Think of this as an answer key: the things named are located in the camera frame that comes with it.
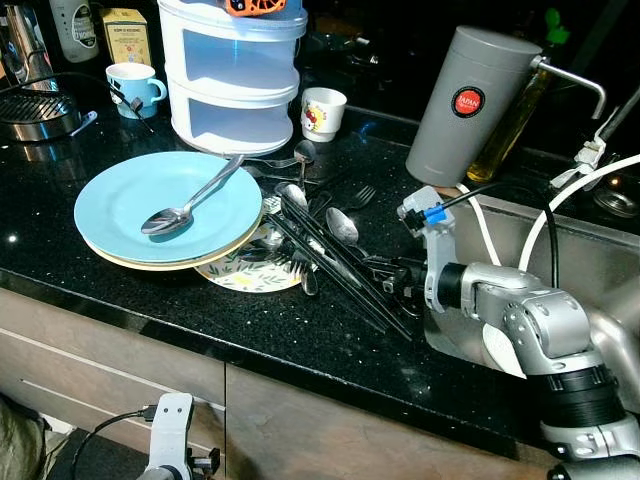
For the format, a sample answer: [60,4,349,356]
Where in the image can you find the black chopstick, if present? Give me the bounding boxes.
[283,193,419,339]
[272,208,406,341]
[268,215,399,339]
[278,200,413,343]

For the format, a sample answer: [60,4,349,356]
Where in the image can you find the steel kitchen faucet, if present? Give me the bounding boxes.
[550,90,640,191]

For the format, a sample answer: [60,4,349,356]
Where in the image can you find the small steel spoon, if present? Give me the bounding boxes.
[295,140,319,191]
[325,207,361,246]
[280,185,308,211]

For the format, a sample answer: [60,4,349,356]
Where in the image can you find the steel fork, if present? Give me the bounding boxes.
[340,185,376,213]

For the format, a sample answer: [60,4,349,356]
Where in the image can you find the thin white filter tube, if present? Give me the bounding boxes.
[458,183,501,266]

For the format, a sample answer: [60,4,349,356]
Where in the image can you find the floral patterned plate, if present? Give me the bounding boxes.
[195,225,306,294]

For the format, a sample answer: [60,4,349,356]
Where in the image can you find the brown cabinet door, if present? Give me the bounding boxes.
[225,365,561,480]

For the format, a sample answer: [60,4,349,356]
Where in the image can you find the deep brown drawer front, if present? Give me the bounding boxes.
[0,335,226,480]

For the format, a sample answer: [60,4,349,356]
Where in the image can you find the white printed mug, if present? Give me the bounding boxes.
[300,87,348,143]

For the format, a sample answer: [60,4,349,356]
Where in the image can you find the glass oil bottle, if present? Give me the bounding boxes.
[465,65,551,184]

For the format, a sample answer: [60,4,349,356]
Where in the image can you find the grey cylindrical water filter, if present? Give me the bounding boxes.
[405,25,608,188]

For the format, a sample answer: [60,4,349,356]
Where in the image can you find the shallow brown drawer front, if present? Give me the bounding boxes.
[0,290,226,406]

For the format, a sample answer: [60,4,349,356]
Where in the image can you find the person's leg camouflage trousers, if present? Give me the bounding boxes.
[0,395,46,480]

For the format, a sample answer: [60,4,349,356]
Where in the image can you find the stainless steel sink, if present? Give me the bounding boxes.
[430,195,640,411]

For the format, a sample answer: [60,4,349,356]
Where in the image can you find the cream dinner plate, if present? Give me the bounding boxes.
[83,215,265,274]

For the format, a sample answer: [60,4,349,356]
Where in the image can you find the round steel counter cap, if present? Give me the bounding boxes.
[595,188,639,219]

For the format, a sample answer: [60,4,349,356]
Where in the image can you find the white tiered storage container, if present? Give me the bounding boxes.
[157,0,309,158]

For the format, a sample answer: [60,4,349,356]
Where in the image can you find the light blue dinner plate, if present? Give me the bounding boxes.
[73,151,264,266]

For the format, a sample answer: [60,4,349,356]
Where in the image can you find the orange black gadget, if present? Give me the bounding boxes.
[222,0,288,18]

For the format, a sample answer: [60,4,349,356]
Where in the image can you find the green plastic figure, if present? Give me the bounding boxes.
[545,10,571,46]

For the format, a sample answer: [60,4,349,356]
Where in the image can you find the light blue mug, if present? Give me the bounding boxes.
[106,63,168,121]

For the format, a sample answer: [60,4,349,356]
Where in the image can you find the yellow cardboard box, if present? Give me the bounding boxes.
[100,8,153,66]

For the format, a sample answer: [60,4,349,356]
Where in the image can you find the round steel pan black grate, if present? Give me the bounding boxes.
[0,85,98,143]

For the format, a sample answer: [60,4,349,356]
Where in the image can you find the grey labelled bottle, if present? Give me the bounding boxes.
[48,0,101,63]

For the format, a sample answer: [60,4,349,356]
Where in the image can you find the steel kettle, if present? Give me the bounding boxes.
[0,0,56,91]

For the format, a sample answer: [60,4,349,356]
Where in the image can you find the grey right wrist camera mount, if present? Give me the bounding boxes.
[397,186,456,311]

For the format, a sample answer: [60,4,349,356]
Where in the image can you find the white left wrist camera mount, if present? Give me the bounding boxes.
[148,393,194,471]

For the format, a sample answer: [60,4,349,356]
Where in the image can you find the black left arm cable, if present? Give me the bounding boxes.
[70,405,156,480]

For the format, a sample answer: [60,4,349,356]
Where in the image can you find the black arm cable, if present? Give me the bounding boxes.
[440,180,561,291]
[70,405,156,480]

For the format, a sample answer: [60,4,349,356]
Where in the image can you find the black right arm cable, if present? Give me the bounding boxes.
[440,180,561,291]

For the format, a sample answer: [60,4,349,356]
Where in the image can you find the white faucet hose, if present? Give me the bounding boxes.
[518,153,640,273]

